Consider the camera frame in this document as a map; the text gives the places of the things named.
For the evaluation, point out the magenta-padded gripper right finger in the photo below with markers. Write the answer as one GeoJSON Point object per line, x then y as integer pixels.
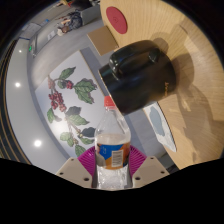
{"type": "Point", "coordinates": [150, 170]}

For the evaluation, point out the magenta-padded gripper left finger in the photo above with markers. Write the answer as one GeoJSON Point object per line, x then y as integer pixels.
{"type": "Point", "coordinates": [76, 171]}

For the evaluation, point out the clear red-capped drink bottle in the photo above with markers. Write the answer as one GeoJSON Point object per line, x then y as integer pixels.
{"type": "Point", "coordinates": [112, 148]}

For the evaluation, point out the white paper sheet blue print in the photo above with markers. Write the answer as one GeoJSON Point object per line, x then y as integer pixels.
{"type": "Point", "coordinates": [160, 125]}

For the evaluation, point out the round ceiling lights group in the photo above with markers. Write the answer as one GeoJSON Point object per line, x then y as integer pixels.
{"type": "Point", "coordinates": [37, 143]}

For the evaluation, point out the black mug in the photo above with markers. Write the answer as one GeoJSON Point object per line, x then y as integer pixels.
{"type": "Point", "coordinates": [143, 80]}

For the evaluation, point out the green exit sign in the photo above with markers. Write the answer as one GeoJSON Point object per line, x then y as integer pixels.
{"type": "Point", "coordinates": [30, 48]}

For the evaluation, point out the small brown cardboard box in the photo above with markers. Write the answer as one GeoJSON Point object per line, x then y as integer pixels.
{"type": "Point", "coordinates": [102, 40]}

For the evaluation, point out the flat round red coaster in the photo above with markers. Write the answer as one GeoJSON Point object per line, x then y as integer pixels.
{"type": "Point", "coordinates": [116, 20]}

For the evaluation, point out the grey chair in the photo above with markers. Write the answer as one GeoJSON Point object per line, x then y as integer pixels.
{"type": "Point", "coordinates": [90, 15]}

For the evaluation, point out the coffee plant wall mural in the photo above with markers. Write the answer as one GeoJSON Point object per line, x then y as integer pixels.
{"type": "Point", "coordinates": [63, 116]}

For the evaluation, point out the white paper wall notice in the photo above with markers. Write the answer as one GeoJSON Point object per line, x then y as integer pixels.
{"type": "Point", "coordinates": [51, 35]}

